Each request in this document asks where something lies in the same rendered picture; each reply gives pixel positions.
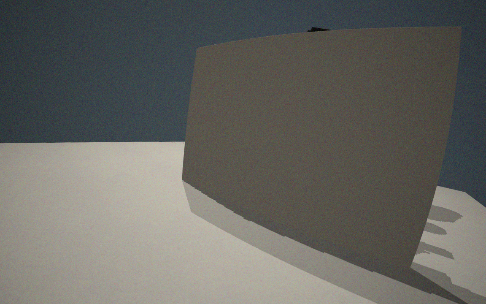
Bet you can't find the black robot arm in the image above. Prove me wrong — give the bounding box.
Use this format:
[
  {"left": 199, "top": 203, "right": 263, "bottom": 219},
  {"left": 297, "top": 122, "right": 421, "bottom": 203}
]
[{"left": 308, "top": 27, "right": 330, "bottom": 32}]

